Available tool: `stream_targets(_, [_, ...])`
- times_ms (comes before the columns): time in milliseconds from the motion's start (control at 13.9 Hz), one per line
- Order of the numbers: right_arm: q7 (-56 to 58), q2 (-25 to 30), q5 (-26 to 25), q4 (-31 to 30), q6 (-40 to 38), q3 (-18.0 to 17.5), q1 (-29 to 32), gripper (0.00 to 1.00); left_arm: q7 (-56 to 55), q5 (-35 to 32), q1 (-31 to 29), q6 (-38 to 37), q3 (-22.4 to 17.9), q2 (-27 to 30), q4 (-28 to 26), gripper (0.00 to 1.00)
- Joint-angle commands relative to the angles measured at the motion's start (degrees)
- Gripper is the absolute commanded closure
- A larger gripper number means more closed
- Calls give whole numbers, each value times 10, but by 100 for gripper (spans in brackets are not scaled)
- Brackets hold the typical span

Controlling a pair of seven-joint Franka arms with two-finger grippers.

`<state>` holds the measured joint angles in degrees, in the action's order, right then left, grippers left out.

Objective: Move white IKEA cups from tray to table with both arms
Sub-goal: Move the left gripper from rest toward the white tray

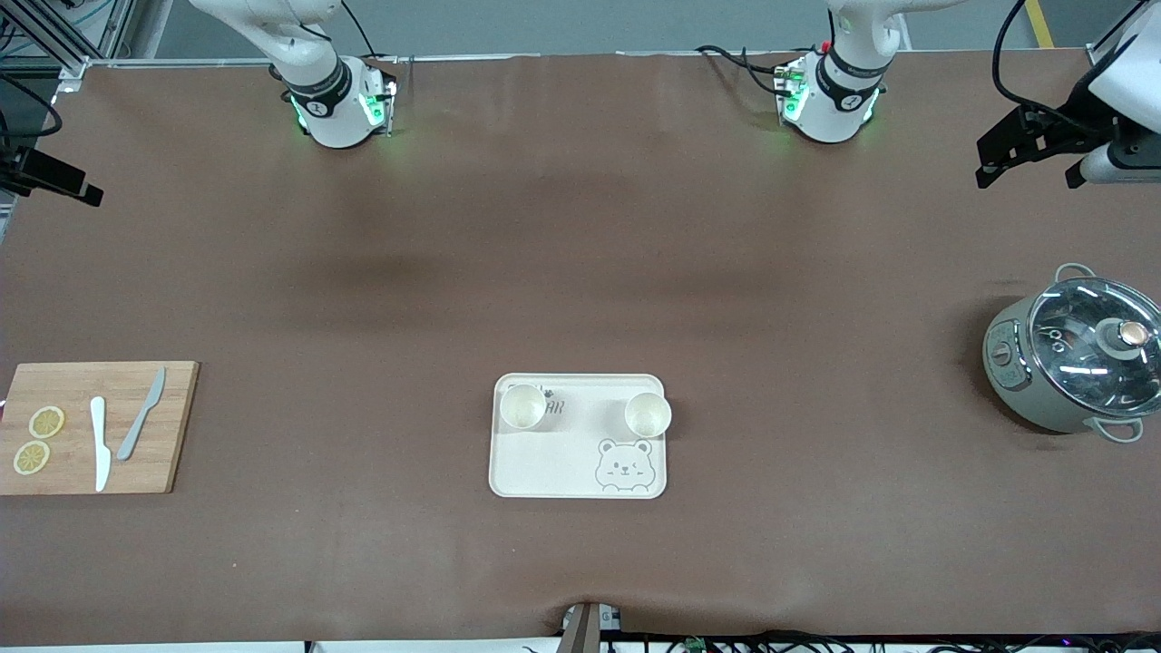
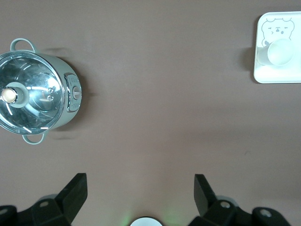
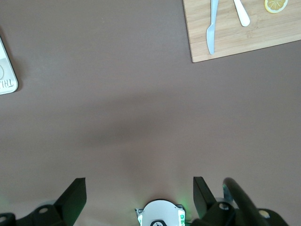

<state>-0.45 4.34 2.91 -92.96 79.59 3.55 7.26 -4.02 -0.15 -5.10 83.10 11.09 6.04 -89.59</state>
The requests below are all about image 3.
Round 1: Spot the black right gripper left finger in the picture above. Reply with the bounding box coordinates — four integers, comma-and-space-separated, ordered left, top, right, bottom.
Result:
0, 178, 87, 226

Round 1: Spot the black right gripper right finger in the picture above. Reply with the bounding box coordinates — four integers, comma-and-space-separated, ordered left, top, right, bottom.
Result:
190, 176, 289, 226

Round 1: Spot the brown table cover mat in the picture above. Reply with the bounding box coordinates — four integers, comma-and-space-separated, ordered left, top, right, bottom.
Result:
0, 0, 301, 226

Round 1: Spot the cream tray with bear print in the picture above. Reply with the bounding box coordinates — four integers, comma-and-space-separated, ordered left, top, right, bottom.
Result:
0, 35, 19, 96

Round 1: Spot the grey plastic knife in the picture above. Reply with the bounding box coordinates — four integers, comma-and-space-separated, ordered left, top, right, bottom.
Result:
206, 0, 219, 55

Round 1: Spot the wooden cutting board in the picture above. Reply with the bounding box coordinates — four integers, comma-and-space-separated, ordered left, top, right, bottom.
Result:
182, 0, 301, 63

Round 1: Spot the white plastic knife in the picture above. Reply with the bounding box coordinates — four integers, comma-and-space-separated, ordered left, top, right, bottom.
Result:
233, 0, 251, 27

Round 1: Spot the lemon slice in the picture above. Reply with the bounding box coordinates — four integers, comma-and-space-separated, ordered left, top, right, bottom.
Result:
264, 0, 289, 14

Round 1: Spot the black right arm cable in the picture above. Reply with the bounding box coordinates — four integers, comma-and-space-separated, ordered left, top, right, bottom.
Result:
222, 178, 270, 226

